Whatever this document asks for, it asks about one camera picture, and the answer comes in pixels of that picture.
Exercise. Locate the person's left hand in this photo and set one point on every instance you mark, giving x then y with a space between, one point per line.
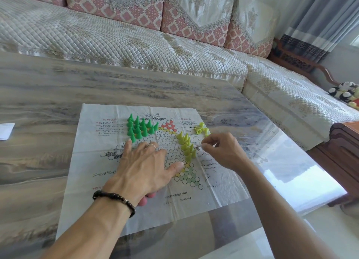
134 174

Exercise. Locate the person's right hand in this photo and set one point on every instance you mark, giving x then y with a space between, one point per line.
228 150

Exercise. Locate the person's left little finger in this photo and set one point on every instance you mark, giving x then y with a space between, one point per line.
127 153

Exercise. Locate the person's left middle finger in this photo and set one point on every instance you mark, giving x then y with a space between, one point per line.
151 152

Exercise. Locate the person's left thumb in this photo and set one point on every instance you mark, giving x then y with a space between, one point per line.
173 170

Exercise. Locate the person's right thumb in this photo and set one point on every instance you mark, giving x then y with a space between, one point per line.
209 151

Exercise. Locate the white paper game board sheet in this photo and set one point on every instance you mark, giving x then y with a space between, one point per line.
92 143

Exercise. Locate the person's right forearm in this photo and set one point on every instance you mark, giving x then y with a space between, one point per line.
280 211

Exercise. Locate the person's left forearm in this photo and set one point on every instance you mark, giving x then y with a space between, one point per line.
89 228

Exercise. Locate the yellow-green game peg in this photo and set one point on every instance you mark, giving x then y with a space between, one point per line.
202 125
197 130
207 131

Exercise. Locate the row of yellow-green pegs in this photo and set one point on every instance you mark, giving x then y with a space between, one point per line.
187 148

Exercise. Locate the cluster of green game pegs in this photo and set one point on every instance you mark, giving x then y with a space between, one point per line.
139 127

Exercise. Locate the pink game peg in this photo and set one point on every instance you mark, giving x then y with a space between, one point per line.
142 201

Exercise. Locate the short quilted white sofa cover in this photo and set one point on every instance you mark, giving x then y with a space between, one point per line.
289 93

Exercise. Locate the white paper slip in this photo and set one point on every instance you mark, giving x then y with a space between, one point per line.
5 131

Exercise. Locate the carved wooden sofa armrest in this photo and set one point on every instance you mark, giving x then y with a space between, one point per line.
297 61

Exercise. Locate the long quilted white sofa cover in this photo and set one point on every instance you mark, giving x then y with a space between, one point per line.
84 34

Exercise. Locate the panda plush toy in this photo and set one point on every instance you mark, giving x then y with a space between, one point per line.
343 91

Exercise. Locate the grey striped curtain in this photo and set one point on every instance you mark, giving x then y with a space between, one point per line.
317 17

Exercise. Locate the brown wooden sofa frame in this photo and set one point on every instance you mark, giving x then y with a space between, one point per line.
336 160

